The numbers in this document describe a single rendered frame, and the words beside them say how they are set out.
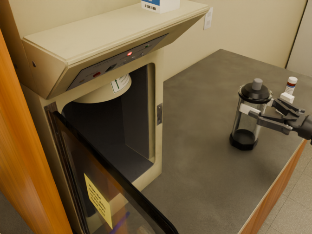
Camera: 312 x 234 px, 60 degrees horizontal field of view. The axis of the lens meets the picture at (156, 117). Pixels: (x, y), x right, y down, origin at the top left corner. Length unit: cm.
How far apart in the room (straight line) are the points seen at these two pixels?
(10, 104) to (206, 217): 65
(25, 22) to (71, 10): 8
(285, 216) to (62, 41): 194
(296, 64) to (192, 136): 268
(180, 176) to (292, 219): 133
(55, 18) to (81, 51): 11
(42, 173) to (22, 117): 10
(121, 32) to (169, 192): 59
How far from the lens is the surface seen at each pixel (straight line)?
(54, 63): 38
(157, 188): 90
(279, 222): 210
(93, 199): 51
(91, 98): 61
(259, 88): 95
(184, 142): 105
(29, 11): 45
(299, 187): 235
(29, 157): 42
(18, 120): 38
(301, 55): 359
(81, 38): 41
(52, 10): 46
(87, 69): 41
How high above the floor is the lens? 165
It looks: 38 degrees down
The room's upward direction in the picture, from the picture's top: straight up
